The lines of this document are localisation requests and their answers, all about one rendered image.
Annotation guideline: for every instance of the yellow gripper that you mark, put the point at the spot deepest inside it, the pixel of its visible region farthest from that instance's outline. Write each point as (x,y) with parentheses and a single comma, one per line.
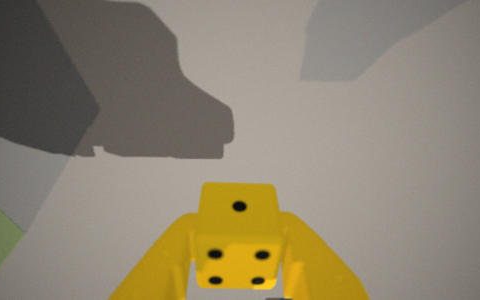
(311,270)

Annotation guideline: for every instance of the yellow die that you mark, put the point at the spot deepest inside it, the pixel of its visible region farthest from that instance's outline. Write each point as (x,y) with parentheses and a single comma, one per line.
(239,237)

